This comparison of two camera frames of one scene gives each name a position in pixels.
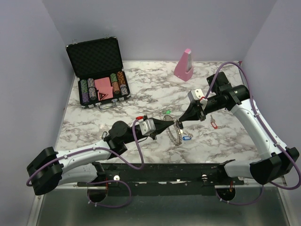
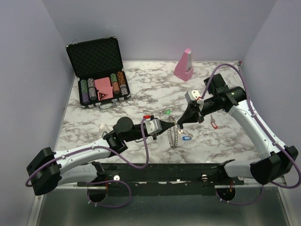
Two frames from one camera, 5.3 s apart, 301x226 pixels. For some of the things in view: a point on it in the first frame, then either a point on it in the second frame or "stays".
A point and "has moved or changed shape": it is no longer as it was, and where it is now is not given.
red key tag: [214, 125] stays
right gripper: [192, 112] stays
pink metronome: [184, 69] stays
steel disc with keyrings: [169, 134] has moved or changed shape
